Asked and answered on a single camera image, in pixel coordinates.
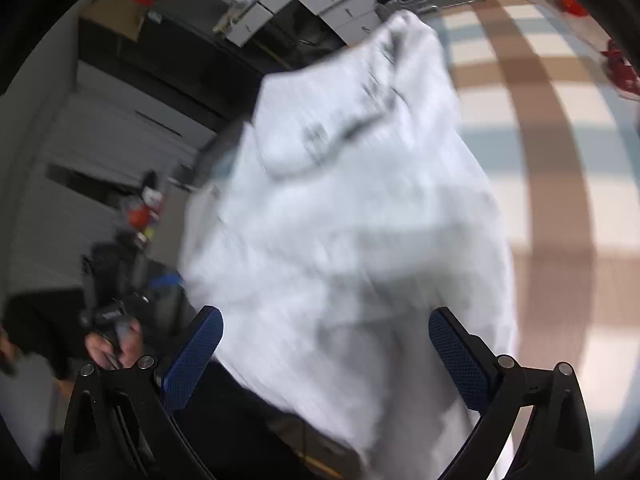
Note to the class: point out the grey sweatshirt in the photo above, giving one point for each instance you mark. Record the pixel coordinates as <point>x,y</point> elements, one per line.
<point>350,210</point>

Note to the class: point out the white drawer cabinet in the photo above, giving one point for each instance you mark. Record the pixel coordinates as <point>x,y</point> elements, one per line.
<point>335,5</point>

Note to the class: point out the checkered blanket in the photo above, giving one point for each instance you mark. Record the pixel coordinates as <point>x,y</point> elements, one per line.
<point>550,160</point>

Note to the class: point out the orange container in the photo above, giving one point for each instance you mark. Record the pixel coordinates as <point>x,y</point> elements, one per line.
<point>137,217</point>

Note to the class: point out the person's left forearm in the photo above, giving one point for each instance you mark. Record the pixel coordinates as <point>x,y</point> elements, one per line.
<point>40,325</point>

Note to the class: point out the cardboard box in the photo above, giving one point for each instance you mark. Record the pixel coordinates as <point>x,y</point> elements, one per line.
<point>117,12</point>

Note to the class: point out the orange plastic bag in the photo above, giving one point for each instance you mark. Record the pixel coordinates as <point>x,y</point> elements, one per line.
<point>572,4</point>

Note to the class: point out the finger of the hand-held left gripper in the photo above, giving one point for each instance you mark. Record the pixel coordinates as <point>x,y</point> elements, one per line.
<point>165,281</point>

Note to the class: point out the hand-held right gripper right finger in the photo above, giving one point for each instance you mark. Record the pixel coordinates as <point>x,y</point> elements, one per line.
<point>460,365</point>

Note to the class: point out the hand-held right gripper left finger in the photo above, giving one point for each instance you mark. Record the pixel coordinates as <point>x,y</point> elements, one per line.
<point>195,360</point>

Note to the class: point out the pair of red shoes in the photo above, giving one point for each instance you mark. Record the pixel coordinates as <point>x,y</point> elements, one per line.
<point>622,70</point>

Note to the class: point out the dark wardrobe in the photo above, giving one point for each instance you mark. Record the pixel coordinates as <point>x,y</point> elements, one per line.
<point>175,55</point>

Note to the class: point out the person's left hand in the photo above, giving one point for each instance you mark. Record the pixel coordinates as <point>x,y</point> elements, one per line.
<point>129,347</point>

